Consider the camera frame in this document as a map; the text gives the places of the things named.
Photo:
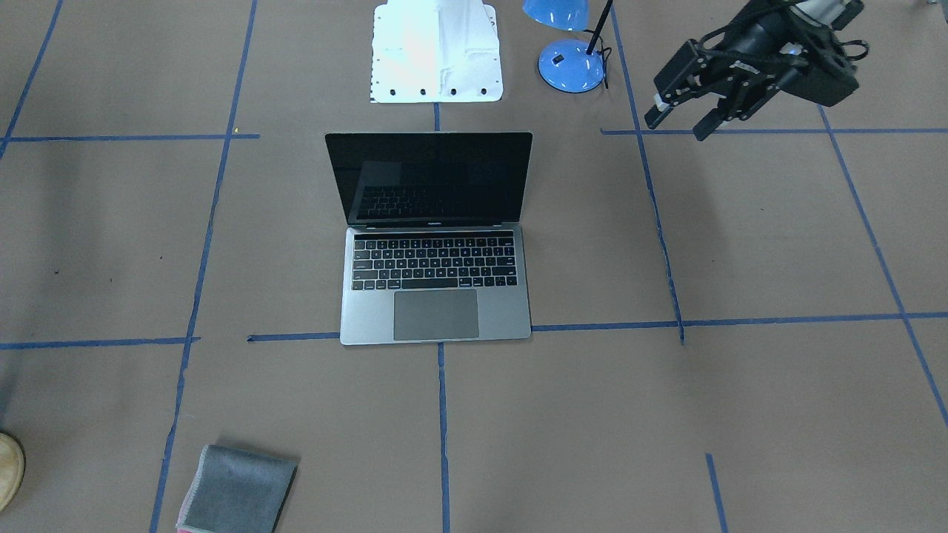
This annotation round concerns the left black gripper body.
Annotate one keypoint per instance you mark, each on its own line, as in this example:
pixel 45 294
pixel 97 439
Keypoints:
pixel 764 35

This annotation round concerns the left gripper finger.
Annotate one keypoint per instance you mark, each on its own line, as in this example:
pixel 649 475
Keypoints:
pixel 724 111
pixel 677 81

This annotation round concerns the grey laptop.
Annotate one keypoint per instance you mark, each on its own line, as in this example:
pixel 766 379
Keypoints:
pixel 434 249

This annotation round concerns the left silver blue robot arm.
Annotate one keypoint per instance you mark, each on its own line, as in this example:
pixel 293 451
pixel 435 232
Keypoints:
pixel 769 47

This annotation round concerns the blue desk lamp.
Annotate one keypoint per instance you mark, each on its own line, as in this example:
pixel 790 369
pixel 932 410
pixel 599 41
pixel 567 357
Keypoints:
pixel 570 65

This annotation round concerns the grey folded cloth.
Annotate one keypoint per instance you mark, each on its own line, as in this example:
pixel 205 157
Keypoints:
pixel 236 491

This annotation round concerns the wooden mug tree stand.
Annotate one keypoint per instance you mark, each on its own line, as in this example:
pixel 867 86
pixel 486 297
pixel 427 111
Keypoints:
pixel 13 467

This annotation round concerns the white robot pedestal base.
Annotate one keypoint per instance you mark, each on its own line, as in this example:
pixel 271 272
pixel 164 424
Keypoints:
pixel 435 51

